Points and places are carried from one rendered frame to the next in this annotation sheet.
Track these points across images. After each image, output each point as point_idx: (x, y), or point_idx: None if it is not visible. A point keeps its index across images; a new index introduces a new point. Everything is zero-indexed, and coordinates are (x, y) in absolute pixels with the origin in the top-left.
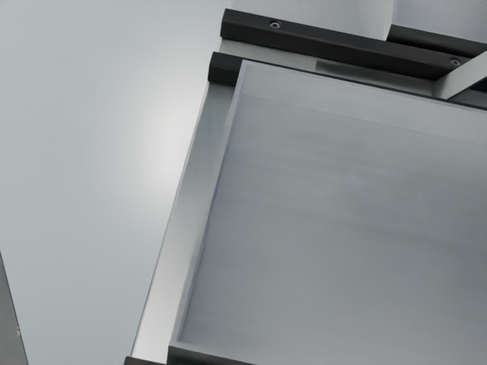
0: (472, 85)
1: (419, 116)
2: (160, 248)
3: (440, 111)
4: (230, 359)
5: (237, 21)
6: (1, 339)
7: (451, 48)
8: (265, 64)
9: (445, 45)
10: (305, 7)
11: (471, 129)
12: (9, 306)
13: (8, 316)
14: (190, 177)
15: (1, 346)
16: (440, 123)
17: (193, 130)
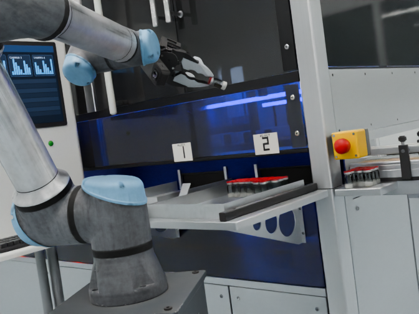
0: (187, 192)
1: (187, 200)
2: (187, 222)
3: (190, 195)
4: (234, 200)
5: None
6: (176, 273)
7: (171, 197)
8: (151, 203)
9: (169, 197)
10: None
11: (197, 198)
12: (166, 273)
13: (169, 273)
14: (170, 220)
15: (178, 273)
16: (191, 200)
17: (154, 221)
